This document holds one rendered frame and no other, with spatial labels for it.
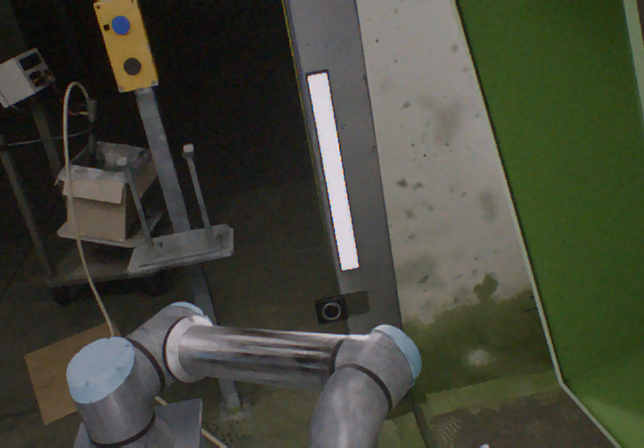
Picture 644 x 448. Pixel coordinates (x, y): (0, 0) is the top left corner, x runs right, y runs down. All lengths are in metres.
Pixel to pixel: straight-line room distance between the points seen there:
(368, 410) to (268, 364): 0.29
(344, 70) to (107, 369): 1.02
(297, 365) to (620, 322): 0.95
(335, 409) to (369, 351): 0.13
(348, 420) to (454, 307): 1.26
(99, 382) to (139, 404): 0.11
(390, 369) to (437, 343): 1.22
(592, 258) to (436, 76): 0.67
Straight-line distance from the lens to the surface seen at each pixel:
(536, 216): 1.66
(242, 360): 1.41
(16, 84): 3.73
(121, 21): 2.08
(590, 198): 1.72
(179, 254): 2.15
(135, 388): 1.54
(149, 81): 2.12
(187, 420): 1.73
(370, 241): 2.15
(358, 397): 1.14
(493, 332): 2.45
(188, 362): 1.54
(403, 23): 1.98
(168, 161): 2.24
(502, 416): 2.48
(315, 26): 1.94
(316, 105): 1.96
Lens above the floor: 1.70
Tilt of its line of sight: 25 degrees down
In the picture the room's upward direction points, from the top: 11 degrees counter-clockwise
